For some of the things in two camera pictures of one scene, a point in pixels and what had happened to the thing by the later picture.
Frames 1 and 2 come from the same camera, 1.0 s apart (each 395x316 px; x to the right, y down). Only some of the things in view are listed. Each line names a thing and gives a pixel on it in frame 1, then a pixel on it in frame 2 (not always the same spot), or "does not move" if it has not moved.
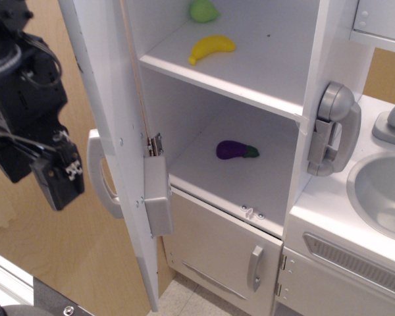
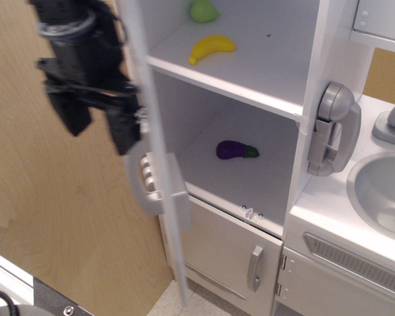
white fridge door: x=101 y=35 -> x=134 y=14
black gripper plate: x=29 y=138 -> x=60 y=79
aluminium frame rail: x=8 y=283 does not move
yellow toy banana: x=209 y=45 does not move
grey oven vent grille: x=392 y=276 does not move
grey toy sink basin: x=377 y=188 does not move
